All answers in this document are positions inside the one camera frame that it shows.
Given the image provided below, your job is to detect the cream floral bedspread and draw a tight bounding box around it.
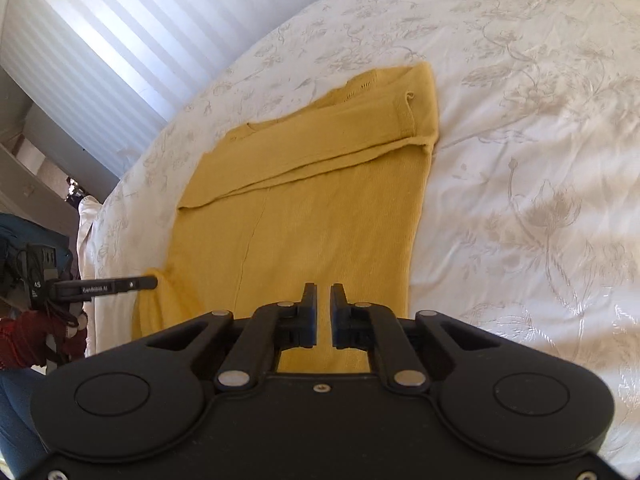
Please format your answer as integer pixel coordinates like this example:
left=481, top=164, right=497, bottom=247
left=75, top=0, right=640, bottom=480

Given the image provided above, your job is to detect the black cable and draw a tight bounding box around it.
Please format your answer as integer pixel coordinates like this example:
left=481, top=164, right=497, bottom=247
left=42, top=299, right=84, bottom=329

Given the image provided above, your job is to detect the white cabinet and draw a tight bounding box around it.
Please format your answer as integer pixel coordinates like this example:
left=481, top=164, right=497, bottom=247
left=0, top=142, right=68, bottom=233

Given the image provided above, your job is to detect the yellow knit sweater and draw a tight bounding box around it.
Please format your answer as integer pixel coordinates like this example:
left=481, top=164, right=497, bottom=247
left=131, top=61, right=441, bottom=376

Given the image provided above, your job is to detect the white curtain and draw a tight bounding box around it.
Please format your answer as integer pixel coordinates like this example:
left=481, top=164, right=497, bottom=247
left=0, top=0, right=351, bottom=191

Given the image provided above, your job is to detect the person's left leg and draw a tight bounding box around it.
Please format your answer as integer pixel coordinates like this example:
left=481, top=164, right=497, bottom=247
left=0, top=369, right=48, bottom=478

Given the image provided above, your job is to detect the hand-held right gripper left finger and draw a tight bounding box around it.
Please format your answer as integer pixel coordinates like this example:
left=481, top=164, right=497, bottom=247
left=145, top=282, right=319, bottom=394

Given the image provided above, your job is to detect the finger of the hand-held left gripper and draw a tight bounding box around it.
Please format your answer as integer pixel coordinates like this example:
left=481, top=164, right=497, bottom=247
left=122, top=274, right=159, bottom=295

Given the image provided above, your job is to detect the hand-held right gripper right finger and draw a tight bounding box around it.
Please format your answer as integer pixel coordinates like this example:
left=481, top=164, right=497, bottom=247
left=330, top=283, right=501, bottom=395

